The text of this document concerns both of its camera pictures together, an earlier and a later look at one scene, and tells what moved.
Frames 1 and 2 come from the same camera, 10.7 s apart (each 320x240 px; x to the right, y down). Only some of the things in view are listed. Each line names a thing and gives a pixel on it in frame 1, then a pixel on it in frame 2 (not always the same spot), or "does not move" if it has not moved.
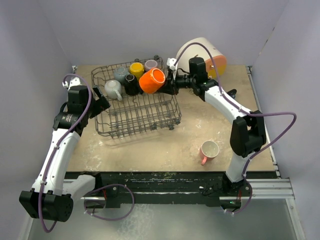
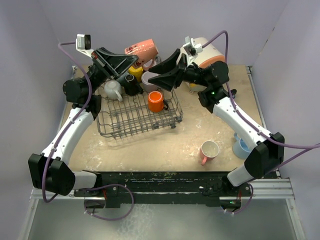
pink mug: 209,150 does not move
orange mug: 152,81 -> 156,102
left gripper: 100,104 -> 111,65
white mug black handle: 131,85 does not move
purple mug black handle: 150,64 does not move
